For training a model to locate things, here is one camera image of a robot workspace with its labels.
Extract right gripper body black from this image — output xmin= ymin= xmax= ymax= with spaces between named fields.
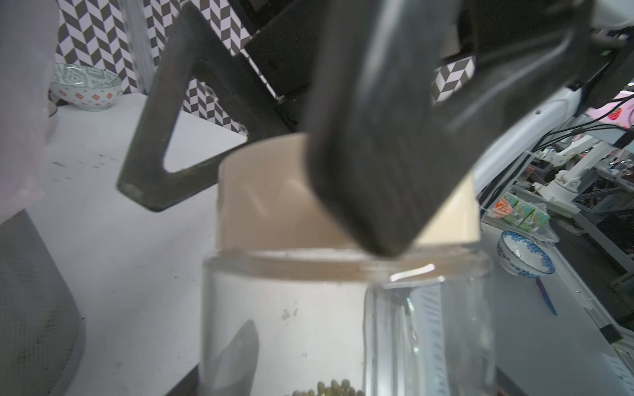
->
xmin=227 ymin=0 xmax=476 ymax=140

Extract glass jar with beans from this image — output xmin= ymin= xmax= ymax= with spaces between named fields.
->
xmin=198 ymin=244 xmax=495 ymax=395

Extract cream lid of jar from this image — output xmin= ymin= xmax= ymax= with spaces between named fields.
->
xmin=216 ymin=133 xmax=356 ymax=251

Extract green patterned small bowl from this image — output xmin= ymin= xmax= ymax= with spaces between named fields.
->
xmin=50 ymin=64 xmax=123 ymax=112

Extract small juice cartons outside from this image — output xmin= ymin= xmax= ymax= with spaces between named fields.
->
xmin=487 ymin=192 xmax=551 ymax=234

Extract blue patterned bowl outside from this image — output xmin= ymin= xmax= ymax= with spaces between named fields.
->
xmin=496 ymin=231 xmax=556 ymax=279

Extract grey mesh trash bin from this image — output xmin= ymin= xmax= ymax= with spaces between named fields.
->
xmin=1 ymin=211 xmax=86 ymax=395

